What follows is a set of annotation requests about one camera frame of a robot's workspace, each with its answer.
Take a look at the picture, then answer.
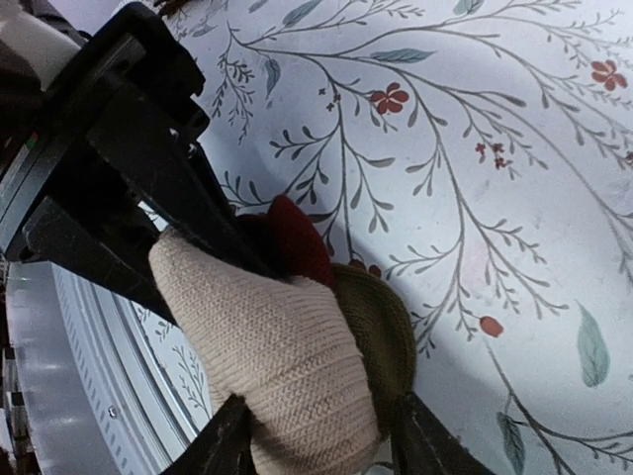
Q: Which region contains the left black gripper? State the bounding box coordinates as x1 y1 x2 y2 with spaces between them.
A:
1 2 281 324

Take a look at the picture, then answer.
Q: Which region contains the beige striped ribbed sock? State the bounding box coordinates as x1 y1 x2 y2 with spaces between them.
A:
147 193 417 475

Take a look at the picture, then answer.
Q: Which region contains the floral tablecloth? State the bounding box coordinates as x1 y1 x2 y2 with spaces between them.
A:
128 0 633 475

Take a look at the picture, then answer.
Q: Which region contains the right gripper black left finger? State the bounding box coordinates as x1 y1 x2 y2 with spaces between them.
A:
162 395 255 475

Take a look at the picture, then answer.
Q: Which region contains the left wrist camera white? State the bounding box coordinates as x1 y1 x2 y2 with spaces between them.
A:
1 0 84 90

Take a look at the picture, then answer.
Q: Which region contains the aluminium front rail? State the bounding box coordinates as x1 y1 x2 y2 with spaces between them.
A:
5 263 215 474

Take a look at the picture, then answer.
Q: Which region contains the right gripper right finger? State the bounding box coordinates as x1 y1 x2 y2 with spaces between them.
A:
391 392 494 475

